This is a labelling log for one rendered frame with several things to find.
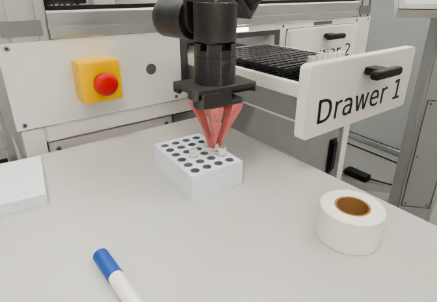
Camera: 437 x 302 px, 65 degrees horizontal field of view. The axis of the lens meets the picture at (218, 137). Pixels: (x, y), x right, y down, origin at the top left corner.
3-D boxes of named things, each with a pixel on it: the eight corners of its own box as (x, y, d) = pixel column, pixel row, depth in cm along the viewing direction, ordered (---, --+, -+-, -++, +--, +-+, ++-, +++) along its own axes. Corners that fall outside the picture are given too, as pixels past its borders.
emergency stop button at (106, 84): (121, 94, 59) (118, 71, 57) (97, 99, 57) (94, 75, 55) (114, 91, 61) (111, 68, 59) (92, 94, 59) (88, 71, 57)
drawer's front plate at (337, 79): (403, 105, 66) (416, 46, 61) (302, 141, 50) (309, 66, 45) (394, 103, 67) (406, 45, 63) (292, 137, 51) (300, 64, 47)
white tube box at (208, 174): (242, 183, 50) (242, 160, 49) (192, 202, 46) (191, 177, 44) (199, 152, 60) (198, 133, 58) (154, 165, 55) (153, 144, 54)
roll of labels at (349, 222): (303, 229, 41) (306, 200, 39) (341, 209, 44) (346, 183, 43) (354, 265, 35) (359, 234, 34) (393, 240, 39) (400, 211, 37)
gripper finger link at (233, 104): (178, 144, 52) (175, 84, 48) (217, 135, 56) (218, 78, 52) (201, 162, 47) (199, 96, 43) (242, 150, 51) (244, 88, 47)
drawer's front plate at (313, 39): (352, 60, 106) (358, 23, 102) (288, 73, 91) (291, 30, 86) (348, 60, 108) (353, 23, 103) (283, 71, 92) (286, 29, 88)
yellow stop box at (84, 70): (125, 99, 62) (121, 58, 59) (85, 106, 58) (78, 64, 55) (115, 92, 66) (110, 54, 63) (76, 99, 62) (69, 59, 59)
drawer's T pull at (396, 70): (402, 74, 54) (404, 66, 53) (376, 81, 50) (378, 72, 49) (380, 70, 57) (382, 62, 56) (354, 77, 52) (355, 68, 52)
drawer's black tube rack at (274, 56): (343, 89, 69) (347, 57, 66) (281, 105, 59) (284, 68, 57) (266, 70, 85) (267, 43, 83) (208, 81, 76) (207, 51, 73)
